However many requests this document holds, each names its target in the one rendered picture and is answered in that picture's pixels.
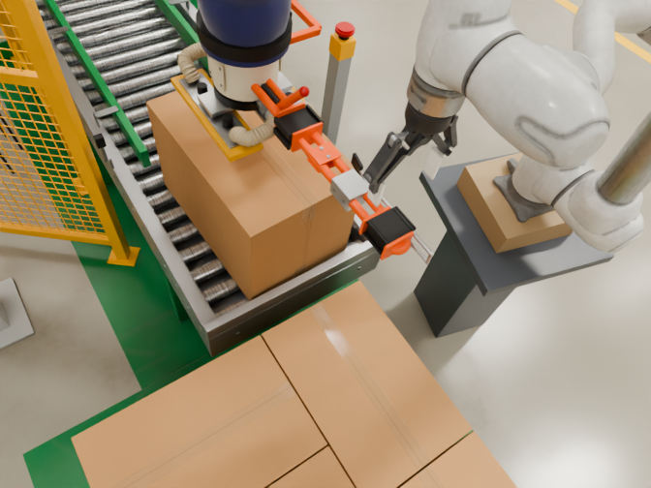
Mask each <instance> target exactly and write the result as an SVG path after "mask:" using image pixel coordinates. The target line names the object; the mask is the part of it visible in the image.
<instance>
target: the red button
mask: <svg viewBox="0 0 651 488"><path fill-rule="evenodd" d="M355 31H356V29H355V27H354V26H353V25H352V23H350V22H347V21H342V22H339V23H337V24H336V25H335V32H336V34H338V38H339V39H340V40H343V41H347V40H349V38H350V37H351V36H353V35H354V34H355Z"/></svg>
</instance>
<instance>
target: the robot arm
mask: <svg viewBox="0 0 651 488"><path fill-rule="evenodd" d="M511 3H512V0H429V2H428V5H427V7H426V10H425V13H424V15H423V18H422V21H421V25H420V28H419V31H418V39H417V44H416V62H415V64H414V67H413V70H412V75H411V78H410V81H409V84H408V88H407V98H408V103H407V105H406V109H405V121H406V125H405V127H404V128H403V130H402V131H401V133H400V134H395V133H394V132H389V133H388V135H387V138H386V141H385V143H384V144H383V146H382V147H381V149H380V150H379V152H378V153H377V155H376V156H375V158H374V159H373V160H372V162H371V163H370V165H369V166H368V168H367V169H366V171H365V172H364V174H363V175H362V176H363V177H364V178H365V180H366V181H367V182H368V183H369V187H368V189H369V192H368V195H367V197H368V198H369V199H370V200H371V201H372V202H373V204H374V205H375V206H376V207H378V206H379V205H380V202H381V199H382V196H383V193H384V190H385V187H386V184H387V182H386V178H387V177H388V176H389V175H390V174H391V173H392V172H393V171H394V170H395V168H396V167H397V166H398V165H399V164H400V163H401V162H402V161H403V160H404V159H405V157H407V156H411V155H412V154H413V153H414V152H415V151H416V149H417V148H419V147H421V146H422V145H425V144H427V143H428V142H429V141H430V140H431V139H432V140H433V142H434V143H435V144H436V145H437V147H436V146H435V145H432V147H431V149H430V152H429V154H428V157H427V159H426V161H425V164H424V166H423V169H422V171H423V172H424V173H425V174H426V175H427V176H428V177H429V178H430V180H433V179H434V178H435V176H436V173H437V171H438V169H439V166H440V164H441V163H442V161H443V158H444V156H445V154H446V155H447V156H449V155H450V154H451V153H452V151H451V150H450V147H452V148H454V147H455V146H456V145H457V131H456V123H457V120H458V115H457V114H456V113H457V112H458V111H459V110H460V109H461V108H462V105H463V103H464V101H465V98H467V99H468V100H469V101H470V102H471V103H472V104H473V106H474V107H475V108H476V109H477V111H478V113H479V114H480V116H481V117H482V118H483V119H484V120H485V121H486V122H487V123H488V124H489V125H490V126H491V127H492V128H493V129H494V130H495V131H496V132H497V133H498V134H499V135H500V136H501V137H503V138H504V139H505V140H506V141H507V142H509V143H510V144H511V145H512V146H513V147H515V148H516V149H517V150H519V151H520V152H521V153H523V156H522V157H521V159H520V161H519V162H518V161H517V160H516V159H514V158H510V159H509V160H507V165H508V168H509V170H510V172H511V173H510V174H507V175H503V176H496V177H494V179H493V181H492V182H493V184H494V185H495V186H496V187H497V188H498V189H499V190H500V192H501V193H502V195H503V196H504V197H505V199H506V200H507V202H508V203H509V205H510V206H511V208H512V210H513V211H514V213H515V216H516V219H517V221H518V222H520V223H525V222H526V221H528V220H529V219H531V218H533V217H536V216H539V215H542V214H544V213H547V212H550V211H553V210H555V211H556V212H557V214H558V215H559V216H560V217H561V219H562V220H563V221H564V222H565V223H566V224H567V225H568V226H569V227H570V228H571V229H572V230H573V231H574V232H575V233H576V234H577V235H578V236H579V237H580V238H581V239H582V240H583V241H585V242H586V243H587V244H589V245H590V246H592V247H594V248H596V249H598V250H600V251H603V252H606V253H607V252H610V253H616V252H618V251H619V250H621V249H622V248H624V247H625V246H627V245H628V244H630V243H632V242H633V241H635V240H636V239H637V238H639V237H640V236H641V235H642V231H643V229H644V221H643V217H642V215H641V214H640V213H639V212H640V208H641V205H642V202H643V195H642V190H643V189H644V188H645V187H646V186H647V185H648V184H649V183H650V182H651V110H650V111H649V112H648V114H647V115H646V116H645V118H644V119H643V120H642V122H641V123H640V124H639V126H638V127H637V128H636V130H635V131H634V133H633V134H632V135H631V137H630V138H629V139H628V141H627V142H626V143H625V145H624V146H623V147H622V149H621V150H620V151H619V153H618V154H617V155H616V156H615V158H614V159H613V160H612V162H611V163H610V164H609V166H608V167H607V168H606V169H605V170H600V171H595V170H594V168H593V166H592V164H591V162H590V159H589V158H590V157H591V156H592V155H593V154H595V153H596V152H597V151H598V150H599V149H600V148H601V147H602V145H603V144H604V143H605V140H606V138H607V136H608V131H609V128H610V117H609V112H608V109H607V106H606V103H605V100H604V98H603V97H602V95H603V94H604V93H605V92H606V90H607V89H608V88H609V86H610V84H611V82H612V80H613V77H614V72H615V31H616V32H621V33H625V34H636V35H637V36H638V37H639V38H641V39H642V40H643V41H645V42H646V43H647V44H649V45H651V0H585V1H584V2H583V3H582V4H581V6H580V7H579V9H578V10H577V12H576V15H575V17H574V21H573V51H571V50H565V49H562V48H559V47H555V46H551V45H548V44H543V45H538V44H536V43H535V42H533V41H531V40H530V39H529V38H527V37H526V36H525V35H523V34H522V33H521V32H520V30H519V29H518V28H517V26H516V24H515V23H514V21H513V19H512V16H511V15H510V13H509V10H510V7H511ZM441 132H444V140H442V138H441V137H440V136H439V134H440V133H441ZM403 140H404V141H405V142H406V144H407V145H408V146H409V147H410V148H409V149H407V148H406V147H405V146H404V145H403V144H402V141H403Z"/></svg>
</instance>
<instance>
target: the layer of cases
mask: <svg viewBox="0 0 651 488"><path fill-rule="evenodd" d="M472 430H473V428H472V427H471V425H470V424H469V423H468V421H467V420H466V419H465V417H464V416H463V415H462V414H461V412H460V411H459V410H458V408H457V407H456V406H455V404H454V403H453V402H452V400H451V399H450V397H449V396H448V395H447V393H446V392H445V391H444V390H443V388H442V387H441V386H440V385H439V384H438V383H437V381H436V380H435V379H434V377H433V376H432V375H431V373H430V372H429V371H428V369H427V368H426V367H425V365H424V364H423V363H422V362H421V360H420V359H419V357H418V356H417V355H416V353H415V352H414V351H413V349H412V348H411V347H410V345H409V344H408V343H407V341H406V340H405V339H404V338H403V336H402V335H401V334H400V332H399V331H398V330H397V328H396V327H395V326H394V324H393V323H392V322H391V320H390V319H389V318H388V316H387V315H386V314H385V312H384V311H383V310H382V308H381V307H380V306H379V304H378V303H377V302H376V300H375V299H374V298H373V296H372V295H371V294H370V292H369V291H368V290H367V288H366V287H365V286H364V285H363V283H362V282H361V281H357V282H355V283H354V284H352V285H350V286H348V287H346V288H344V289H343V290H340V291H338V292H337V293H335V294H334V295H332V296H330V297H328V298H326V299H324V300H323V301H321V302H319V303H317V304H315V305H313V306H312V307H310V308H308V309H306V310H304V311H303V312H301V313H299V314H297V315H295V316H293V317H292V318H290V319H288V320H285V321H283V322H282V323H280V324H278V325H276V326H274V327H272V328H271V329H269V330H267V331H266V332H264V333H262V337H261V336H260V335H259V336H257V337H255V338H253V339H251V340H250V341H248V342H246V343H244V344H242V345H240V346H239V347H237V348H235V349H233V350H231V351H229V352H227V353H225V354H223V355H221V356H220V357H218V358H216V359H214V360H212V361H210V362H209V363H207V364H205V365H203V366H201V367H200V368H199V369H197V370H195V371H193V372H191V373H189V374H188V375H186V376H184V377H182V378H180V379H178V380H177V381H174V382H172V383H170V384H168V385H167V386H165V387H163V388H161V389H159V390H158V391H156V392H154V393H152V394H150V395H148V396H147V397H145V398H143V399H141V400H139V401H137V402H136V403H134V404H133V405H131V406H129V407H127V408H126V409H124V410H122V411H120V412H117V413H116V414H114V415H112V416H110V417H108V418H106V419H105V420H103V421H101V422H99V423H97V424H95V425H94V426H92V427H90V428H88V429H86V430H85V431H83V432H81V433H79V434H77V435H75V436H74V437H72V442H73V445H74V447H75V450H76V452H77V456H78V459H79V461H80V463H81V466H82V468H83V471H84V473H85V476H86V478H87V481H88V483H89V486H90V488H517V487H516V485H515V484H514V483H513V481H512V480H511V478H510V477H509V476H508V474H507V473H506V472H505V470H504V469H503V468H502V467H501V465H500V464H499V463H498V461H497V460H496V459H495V457H494V456H493V455H492V453H491V452H490V451H489V449H488V448H487V447H486V445H485V444H484V443H483V442H482V440H481V439H480V437H479V436H478V435H477V433H476V432H475V431H473V432H471V433H470V434H469V435H467V434H468V433H469V432H470V431H472ZM465 435H467V436H466V437H464V436H465ZM463 437H464V438H463ZM461 438H463V439H461ZM460 439H461V440H460ZM457 441H458V442H457Z"/></svg>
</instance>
